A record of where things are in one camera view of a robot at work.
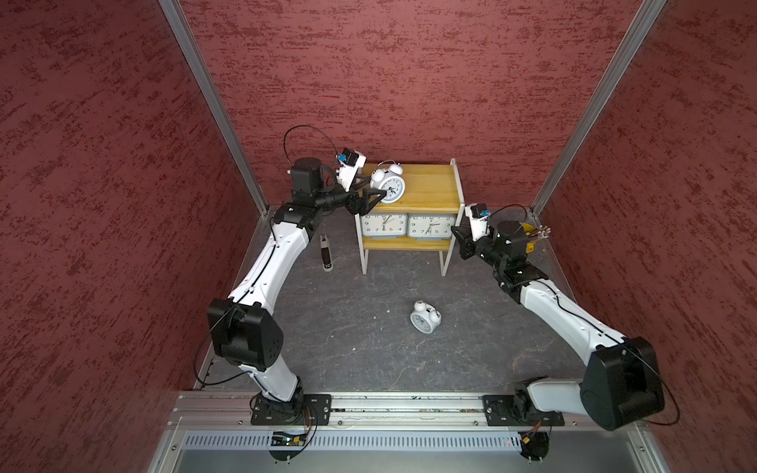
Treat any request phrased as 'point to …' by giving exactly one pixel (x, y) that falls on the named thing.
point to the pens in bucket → (542, 232)
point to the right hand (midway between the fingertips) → (452, 231)
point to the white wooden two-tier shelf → (430, 188)
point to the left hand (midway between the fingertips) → (374, 190)
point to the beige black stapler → (325, 252)
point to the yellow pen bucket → (527, 229)
